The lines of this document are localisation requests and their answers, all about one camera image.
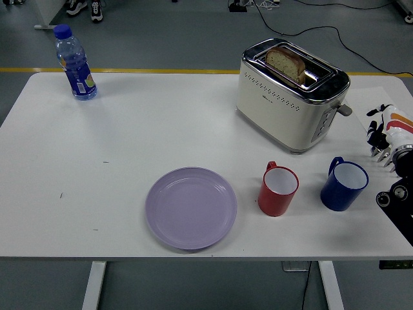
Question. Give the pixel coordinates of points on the black power strip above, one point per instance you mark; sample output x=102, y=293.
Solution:
x=238, y=7

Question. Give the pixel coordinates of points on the cream and chrome toaster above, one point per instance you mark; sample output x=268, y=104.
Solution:
x=277, y=109

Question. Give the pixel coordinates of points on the black and white sneaker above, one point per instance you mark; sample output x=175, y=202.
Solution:
x=96, y=11
x=76, y=7

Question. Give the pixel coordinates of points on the metal toast rack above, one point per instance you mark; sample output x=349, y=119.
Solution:
x=384, y=156

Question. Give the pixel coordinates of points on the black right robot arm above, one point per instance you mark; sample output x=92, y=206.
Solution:
x=400, y=210

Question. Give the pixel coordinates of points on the bread slice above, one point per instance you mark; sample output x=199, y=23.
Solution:
x=285, y=63

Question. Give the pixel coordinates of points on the red mug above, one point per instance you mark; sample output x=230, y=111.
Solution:
x=274, y=201

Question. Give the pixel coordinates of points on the grey metal stand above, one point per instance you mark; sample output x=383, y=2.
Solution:
x=406, y=11

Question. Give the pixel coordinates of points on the blue water bottle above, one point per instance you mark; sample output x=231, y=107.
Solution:
x=79, y=77

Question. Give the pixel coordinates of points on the black table control panel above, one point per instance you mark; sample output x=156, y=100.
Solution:
x=395, y=264

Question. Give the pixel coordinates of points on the white paper sheet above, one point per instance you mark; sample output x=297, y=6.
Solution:
x=363, y=100

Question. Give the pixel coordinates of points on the white desk leg frame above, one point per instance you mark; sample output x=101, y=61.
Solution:
x=46, y=16

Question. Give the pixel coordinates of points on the purple plate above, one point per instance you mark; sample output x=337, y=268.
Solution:
x=190, y=208

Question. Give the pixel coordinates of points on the white table leg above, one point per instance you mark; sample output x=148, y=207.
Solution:
x=94, y=284
x=330, y=284

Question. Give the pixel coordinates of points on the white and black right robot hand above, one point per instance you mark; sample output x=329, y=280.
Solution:
x=400, y=132

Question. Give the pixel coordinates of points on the clear bracket under table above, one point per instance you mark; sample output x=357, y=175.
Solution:
x=295, y=266

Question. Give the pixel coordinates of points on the blue mug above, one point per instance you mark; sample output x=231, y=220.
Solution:
x=338, y=197

